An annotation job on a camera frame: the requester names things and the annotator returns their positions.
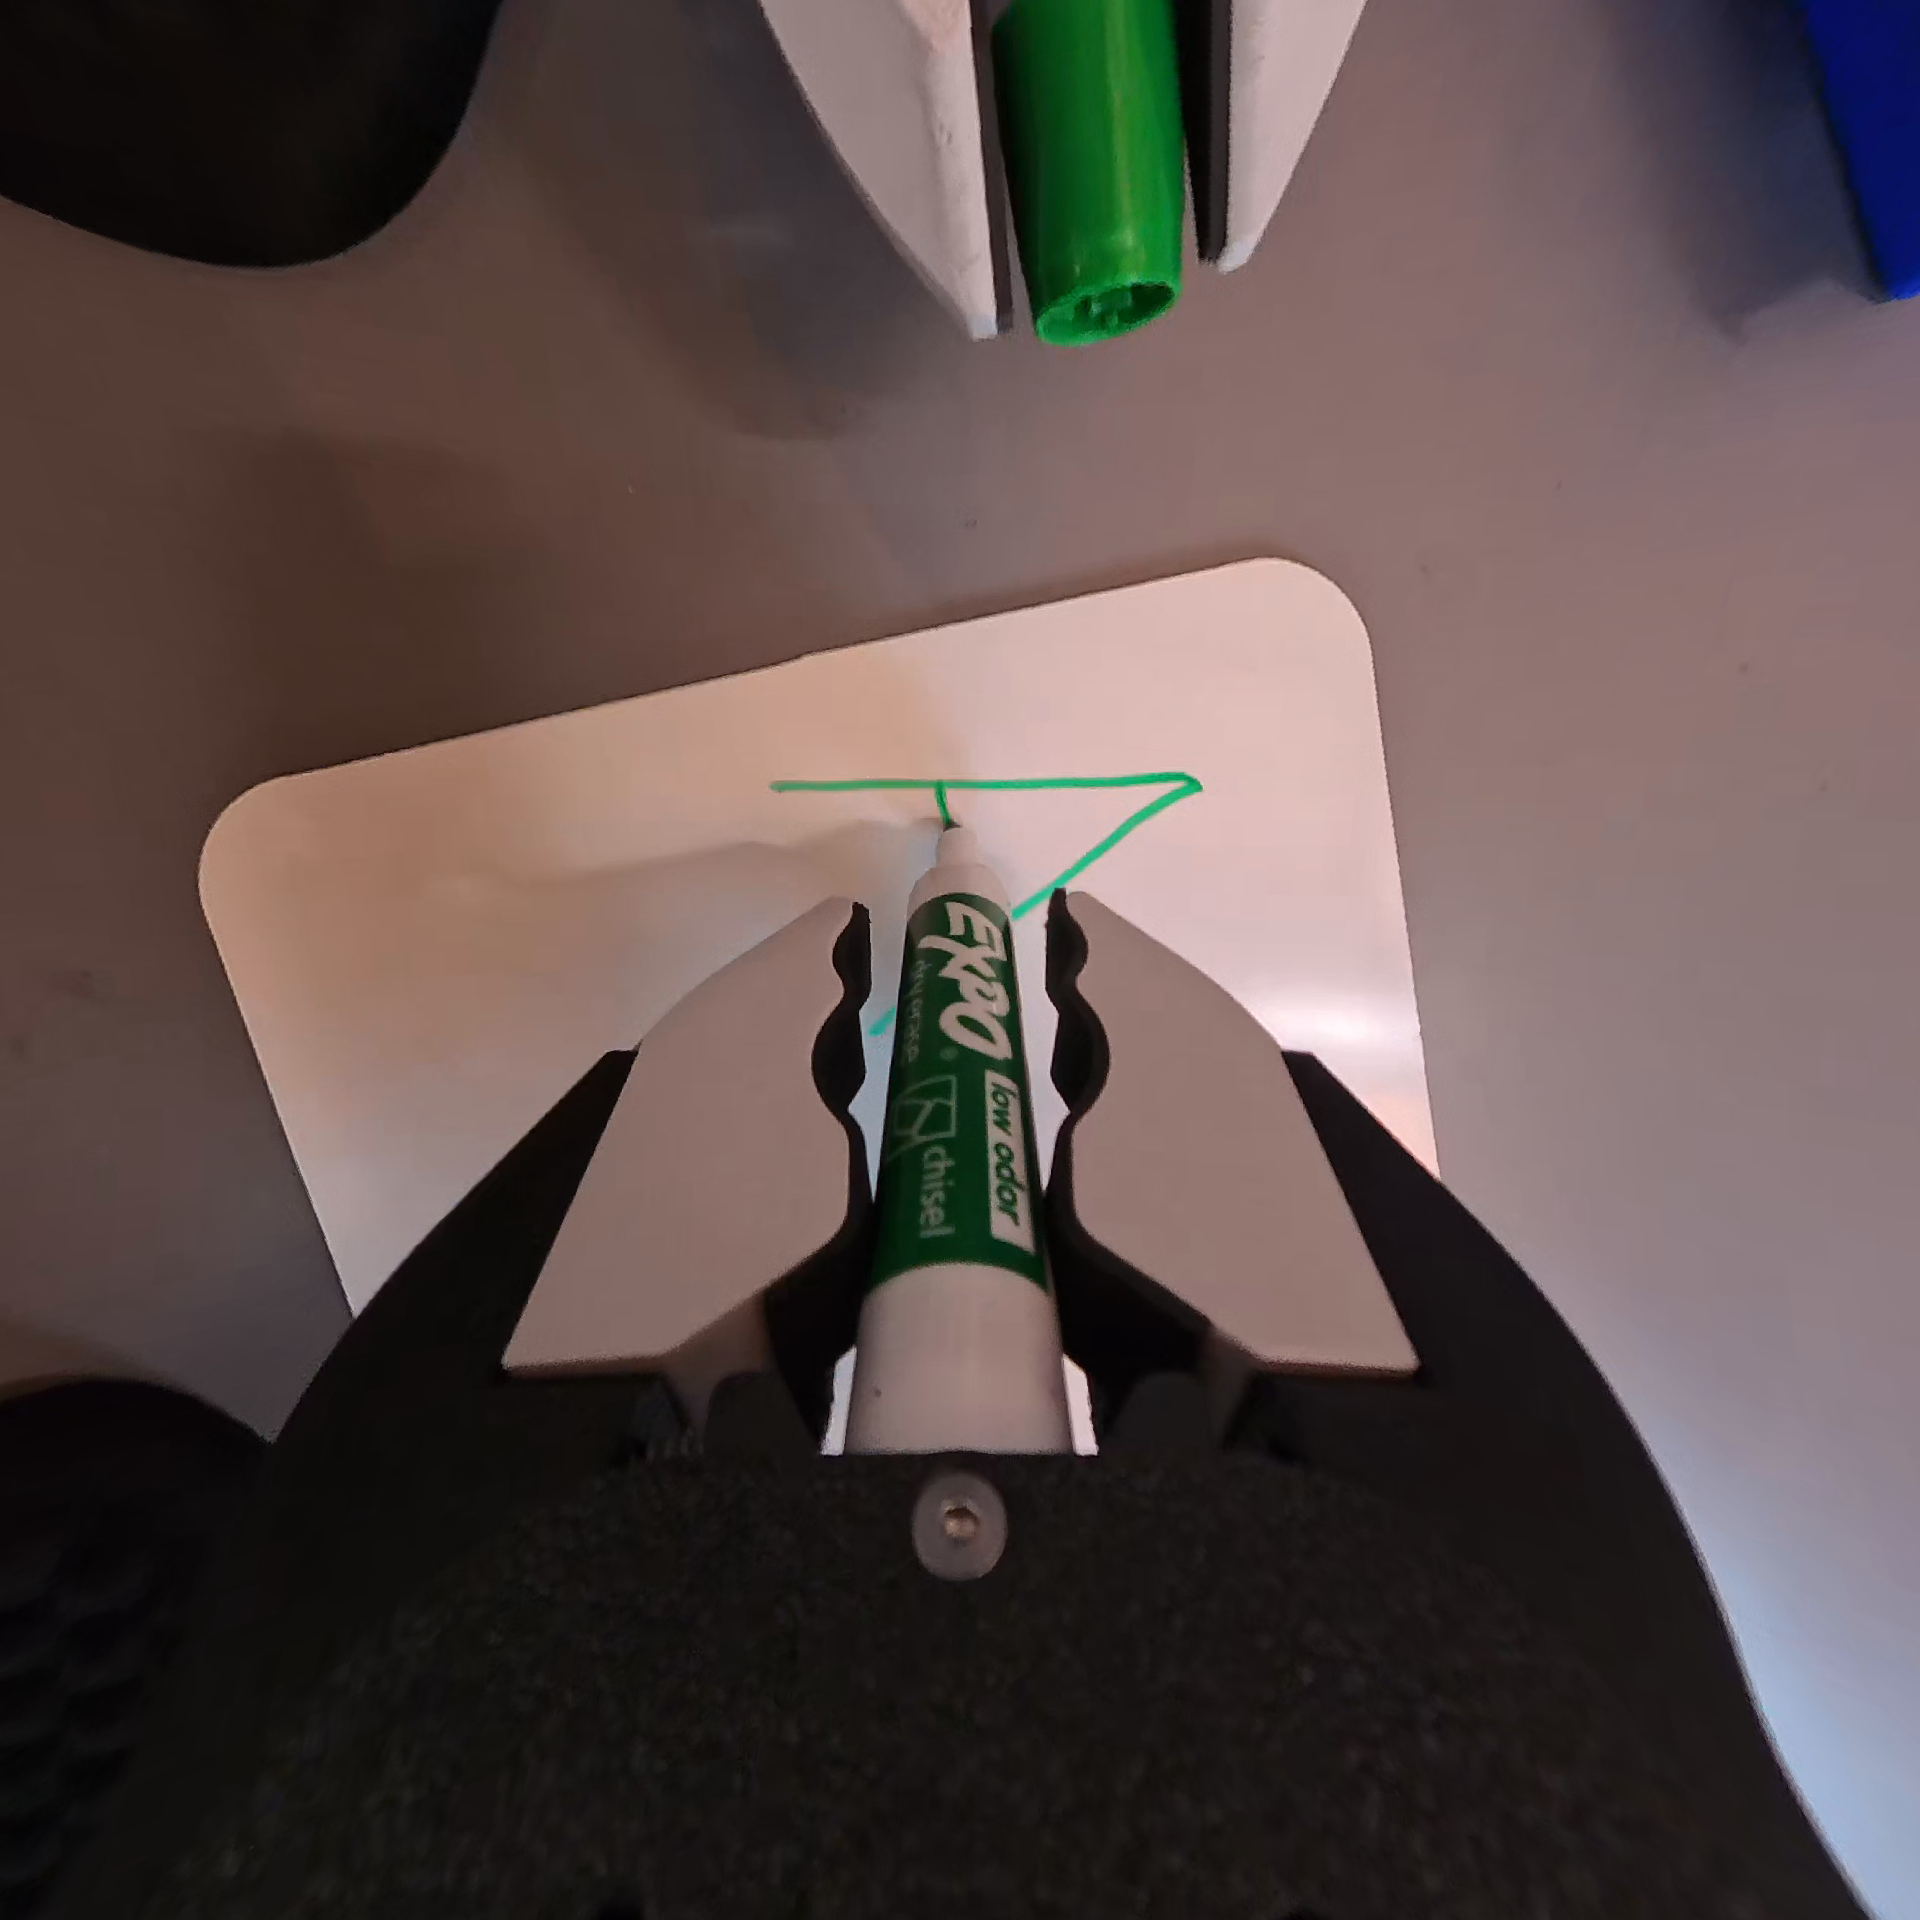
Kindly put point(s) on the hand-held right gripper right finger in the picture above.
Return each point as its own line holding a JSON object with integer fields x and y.
{"x": 1231, "y": 1201}

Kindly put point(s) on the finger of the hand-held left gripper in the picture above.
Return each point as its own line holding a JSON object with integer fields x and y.
{"x": 901, "y": 135}
{"x": 1276, "y": 106}

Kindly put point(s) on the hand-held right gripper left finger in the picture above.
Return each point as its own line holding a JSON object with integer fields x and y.
{"x": 675, "y": 1201}

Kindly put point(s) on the green marker cap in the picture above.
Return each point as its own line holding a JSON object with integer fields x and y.
{"x": 1097, "y": 152}

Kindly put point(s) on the green dry-erase marker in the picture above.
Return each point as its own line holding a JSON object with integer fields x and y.
{"x": 957, "y": 1172}

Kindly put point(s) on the white whiteboard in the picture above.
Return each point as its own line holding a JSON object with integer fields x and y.
{"x": 451, "y": 960}

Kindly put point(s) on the blue plastic bin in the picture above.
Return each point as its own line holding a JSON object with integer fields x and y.
{"x": 1868, "y": 135}

